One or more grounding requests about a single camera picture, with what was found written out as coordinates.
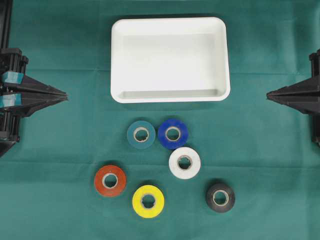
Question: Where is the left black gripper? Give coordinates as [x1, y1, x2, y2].
[0, 48, 68, 143]

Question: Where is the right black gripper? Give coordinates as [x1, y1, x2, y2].
[266, 49, 320, 144]

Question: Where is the red tape roll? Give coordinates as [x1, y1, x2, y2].
[94, 165, 127, 197]

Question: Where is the black tape roll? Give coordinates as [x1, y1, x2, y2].
[205, 182, 236, 212]

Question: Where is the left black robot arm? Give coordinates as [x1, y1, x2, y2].
[0, 0, 68, 145]

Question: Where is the teal tape roll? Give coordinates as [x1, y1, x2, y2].
[126, 120, 156, 150]

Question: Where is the white plastic tray case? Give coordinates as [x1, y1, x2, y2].
[110, 17, 231, 104]

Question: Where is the blue tape roll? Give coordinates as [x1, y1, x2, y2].
[157, 118, 189, 150]

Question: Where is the white tape roll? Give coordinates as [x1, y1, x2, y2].
[168, 147, 201, 180]

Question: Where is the yellow tape roll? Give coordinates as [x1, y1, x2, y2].
[132, 184, 165, 219]

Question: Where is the green table cloth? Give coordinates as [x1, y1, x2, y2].
[0, 0, 320, 240]

